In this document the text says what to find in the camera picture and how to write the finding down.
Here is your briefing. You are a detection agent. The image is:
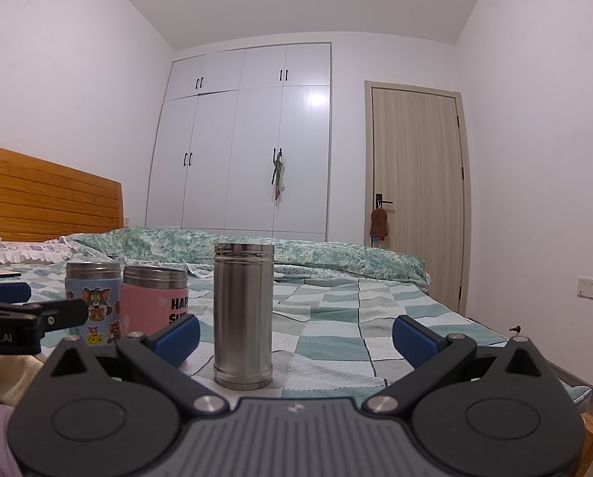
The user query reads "blue cartoon print cup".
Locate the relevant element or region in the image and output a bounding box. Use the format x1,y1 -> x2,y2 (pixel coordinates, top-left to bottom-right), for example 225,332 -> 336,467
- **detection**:
65,260 -> 124,347

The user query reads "pink steel-rimmed cup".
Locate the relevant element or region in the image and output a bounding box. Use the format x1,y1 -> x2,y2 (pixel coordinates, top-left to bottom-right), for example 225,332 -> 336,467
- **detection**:
120,264 -> 189,339

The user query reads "white wardrobe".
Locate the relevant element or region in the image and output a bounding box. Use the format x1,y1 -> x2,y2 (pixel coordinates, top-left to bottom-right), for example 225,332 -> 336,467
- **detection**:
144,42 -> 333,240

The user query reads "green hanging ornament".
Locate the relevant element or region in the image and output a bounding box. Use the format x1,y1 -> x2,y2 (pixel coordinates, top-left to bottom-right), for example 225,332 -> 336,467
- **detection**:
269,147 -> 288,208

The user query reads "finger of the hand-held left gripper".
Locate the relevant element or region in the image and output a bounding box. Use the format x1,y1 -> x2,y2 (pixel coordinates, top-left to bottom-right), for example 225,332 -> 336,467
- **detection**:
0,299 -> 88,333
0,281 -> 32,304

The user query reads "beige cloth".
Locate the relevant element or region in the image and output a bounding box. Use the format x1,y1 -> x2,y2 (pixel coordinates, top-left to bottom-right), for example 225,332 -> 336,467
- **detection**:
0,342 -> 61,409

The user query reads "brown plush toy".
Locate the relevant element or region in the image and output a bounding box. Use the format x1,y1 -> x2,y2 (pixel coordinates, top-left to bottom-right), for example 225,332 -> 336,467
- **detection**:
369,207 -> 390,242

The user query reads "wooden bed headboard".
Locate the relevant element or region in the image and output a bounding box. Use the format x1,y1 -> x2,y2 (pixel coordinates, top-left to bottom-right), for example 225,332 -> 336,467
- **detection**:
0,142 -> 124,242

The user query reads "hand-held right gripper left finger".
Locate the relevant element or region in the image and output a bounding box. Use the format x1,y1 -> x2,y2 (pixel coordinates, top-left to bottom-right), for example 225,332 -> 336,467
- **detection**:
32,315 -> 229,416

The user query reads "green floral quilt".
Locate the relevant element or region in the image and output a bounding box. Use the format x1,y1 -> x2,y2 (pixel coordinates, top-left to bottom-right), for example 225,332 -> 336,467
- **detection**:
72,225 -> 433,290

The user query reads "green checkered bedsheet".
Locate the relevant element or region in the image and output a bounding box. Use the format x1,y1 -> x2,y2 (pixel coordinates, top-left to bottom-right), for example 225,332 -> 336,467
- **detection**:
0,257 -> 509,399

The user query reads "plain stainless steel cup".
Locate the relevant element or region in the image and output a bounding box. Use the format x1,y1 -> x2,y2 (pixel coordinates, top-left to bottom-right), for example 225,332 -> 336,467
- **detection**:
212,241 -> 276,391

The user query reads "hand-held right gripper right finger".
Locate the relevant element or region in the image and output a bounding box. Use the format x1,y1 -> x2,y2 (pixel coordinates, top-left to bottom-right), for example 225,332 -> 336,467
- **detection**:
362,315 -> 564,416

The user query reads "wooden bed frame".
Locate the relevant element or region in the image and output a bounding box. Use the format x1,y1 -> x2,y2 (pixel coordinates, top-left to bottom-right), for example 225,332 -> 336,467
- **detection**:
564,384 -> 593,477

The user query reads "light wooden door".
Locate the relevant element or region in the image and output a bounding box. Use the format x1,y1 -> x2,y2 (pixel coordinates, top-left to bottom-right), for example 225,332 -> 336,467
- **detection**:
364,80 -> 471,317

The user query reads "purple floral pillow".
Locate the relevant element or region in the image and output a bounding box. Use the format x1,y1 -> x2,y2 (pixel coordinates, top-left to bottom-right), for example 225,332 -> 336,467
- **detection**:
0,237 -> 81,268

